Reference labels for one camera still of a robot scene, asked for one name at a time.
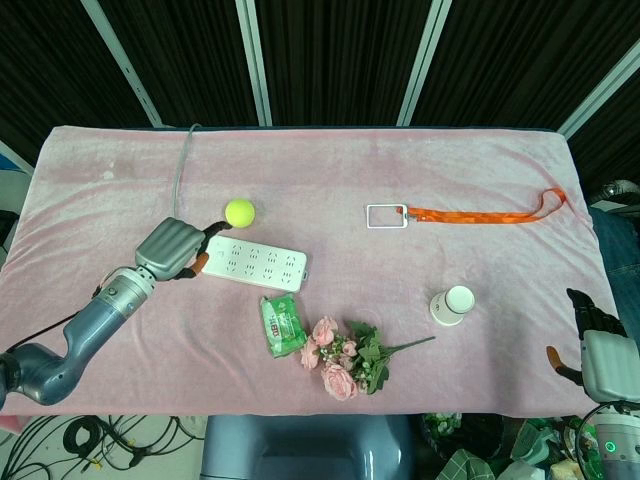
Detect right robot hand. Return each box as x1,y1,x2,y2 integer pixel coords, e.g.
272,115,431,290
545,287,640,403

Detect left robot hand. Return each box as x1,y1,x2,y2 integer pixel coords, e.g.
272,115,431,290
134,216,233,281

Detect white power strip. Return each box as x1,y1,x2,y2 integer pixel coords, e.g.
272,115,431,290
200,235,312,293

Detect yellow tennis ball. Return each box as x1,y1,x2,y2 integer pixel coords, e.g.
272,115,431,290
224,198,257,229

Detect clutter pile with green packaging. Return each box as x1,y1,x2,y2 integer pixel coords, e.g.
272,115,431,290
418,412,609,480

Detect green wet wipes pack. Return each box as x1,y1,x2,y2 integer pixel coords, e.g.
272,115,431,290
259,294,307,359

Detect white paper cup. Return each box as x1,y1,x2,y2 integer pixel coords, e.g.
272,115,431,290
430,285,476,327

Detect pink table cloth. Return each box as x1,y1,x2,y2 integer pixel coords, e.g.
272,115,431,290
0,124,621,417

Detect pink artificial flower bouquet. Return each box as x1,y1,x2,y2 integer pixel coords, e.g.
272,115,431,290
300,315,437,402

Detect white badge holder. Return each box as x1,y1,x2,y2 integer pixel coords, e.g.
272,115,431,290
365,203,412,231

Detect blue-grey robot torso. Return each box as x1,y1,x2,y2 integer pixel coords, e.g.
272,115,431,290
200,414,415,480

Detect thin grey cable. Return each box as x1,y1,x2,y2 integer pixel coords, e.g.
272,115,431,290
171,123,203,217

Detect orange lanyard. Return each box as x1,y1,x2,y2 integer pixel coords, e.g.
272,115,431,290
405,187,567,225

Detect white partition frame post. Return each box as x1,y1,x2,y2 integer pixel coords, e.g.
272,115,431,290
396,0,454,127
234,0,274,126
558,35,640,138
79,0,164,128

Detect black floor cables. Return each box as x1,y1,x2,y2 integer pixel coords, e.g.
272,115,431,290
0,414,207,480

